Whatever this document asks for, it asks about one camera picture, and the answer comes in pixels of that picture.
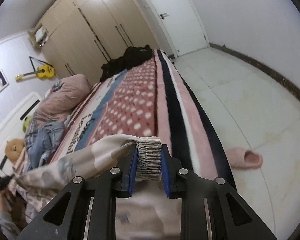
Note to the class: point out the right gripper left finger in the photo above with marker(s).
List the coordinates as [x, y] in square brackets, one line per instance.
[85, 208]

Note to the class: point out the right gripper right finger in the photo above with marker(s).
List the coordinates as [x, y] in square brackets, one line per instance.
[210, 209]

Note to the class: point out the beige bear print pants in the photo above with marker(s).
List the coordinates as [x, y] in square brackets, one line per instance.
[148, 214]

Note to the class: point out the left forearm star sleeve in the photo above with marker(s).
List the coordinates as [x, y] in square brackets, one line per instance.
[7, 226]

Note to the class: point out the person left hand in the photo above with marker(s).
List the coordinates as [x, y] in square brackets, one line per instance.
[5, 209]

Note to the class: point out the pink slipper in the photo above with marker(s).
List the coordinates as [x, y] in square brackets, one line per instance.
[243, 158]

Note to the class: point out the blue denim jeans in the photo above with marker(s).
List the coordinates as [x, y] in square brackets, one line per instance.
[41, 143]

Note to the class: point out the brown plush toy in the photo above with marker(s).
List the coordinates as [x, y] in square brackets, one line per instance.
[13, 149]

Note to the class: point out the green plush toy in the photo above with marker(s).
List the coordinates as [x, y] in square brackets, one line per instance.
[26, 122]

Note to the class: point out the white headboard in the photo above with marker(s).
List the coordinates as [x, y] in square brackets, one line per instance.
[12, 127]

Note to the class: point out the pink plaid duvet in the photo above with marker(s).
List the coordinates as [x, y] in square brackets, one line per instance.
[64, 96]

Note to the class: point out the striped pink bed blanket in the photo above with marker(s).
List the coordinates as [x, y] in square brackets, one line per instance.
[148, 100]

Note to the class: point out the yellow ukulele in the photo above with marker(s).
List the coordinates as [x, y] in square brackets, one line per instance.
[43, 71]

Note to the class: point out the black clothes pile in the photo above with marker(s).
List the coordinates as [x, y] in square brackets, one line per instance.
[133, 56]

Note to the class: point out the beige wooden wardrobe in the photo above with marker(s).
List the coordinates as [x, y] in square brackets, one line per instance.
[79, 36]

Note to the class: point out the white door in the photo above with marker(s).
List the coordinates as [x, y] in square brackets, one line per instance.
[182, 25]

